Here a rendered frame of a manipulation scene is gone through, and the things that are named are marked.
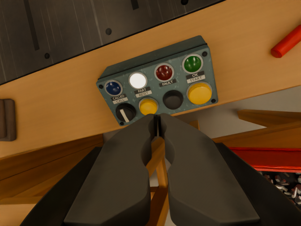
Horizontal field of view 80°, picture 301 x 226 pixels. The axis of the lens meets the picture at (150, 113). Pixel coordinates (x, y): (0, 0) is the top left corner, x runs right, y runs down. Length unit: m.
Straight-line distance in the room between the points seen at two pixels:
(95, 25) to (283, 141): 0.38
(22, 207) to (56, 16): 0.42
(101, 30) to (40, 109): 0.18
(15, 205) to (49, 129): 0.25
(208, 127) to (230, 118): 0.14
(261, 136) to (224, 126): 0.80
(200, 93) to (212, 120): 0.95
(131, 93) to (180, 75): 0.07
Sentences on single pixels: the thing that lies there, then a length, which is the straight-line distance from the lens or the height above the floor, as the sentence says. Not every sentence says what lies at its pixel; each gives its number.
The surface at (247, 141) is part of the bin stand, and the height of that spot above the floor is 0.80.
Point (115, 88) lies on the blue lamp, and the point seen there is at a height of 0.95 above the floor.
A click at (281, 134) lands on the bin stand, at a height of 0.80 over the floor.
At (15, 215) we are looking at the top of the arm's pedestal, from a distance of 0.58.
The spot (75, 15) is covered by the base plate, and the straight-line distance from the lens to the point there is 0.37.
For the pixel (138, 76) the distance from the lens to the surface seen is 0.23.
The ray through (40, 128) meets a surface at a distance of 0.39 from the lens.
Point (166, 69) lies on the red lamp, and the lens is 0.22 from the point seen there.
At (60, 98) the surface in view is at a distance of 0.36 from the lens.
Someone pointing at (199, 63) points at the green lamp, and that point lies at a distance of 0.23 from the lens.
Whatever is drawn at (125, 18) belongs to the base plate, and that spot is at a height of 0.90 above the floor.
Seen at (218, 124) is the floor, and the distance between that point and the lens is 1.18.
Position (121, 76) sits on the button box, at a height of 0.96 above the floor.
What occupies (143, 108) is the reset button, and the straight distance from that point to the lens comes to 0.24.
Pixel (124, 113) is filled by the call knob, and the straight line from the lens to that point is 0.25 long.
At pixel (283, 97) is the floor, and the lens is 1.26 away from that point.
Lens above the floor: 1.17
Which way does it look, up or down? 76 degrees down
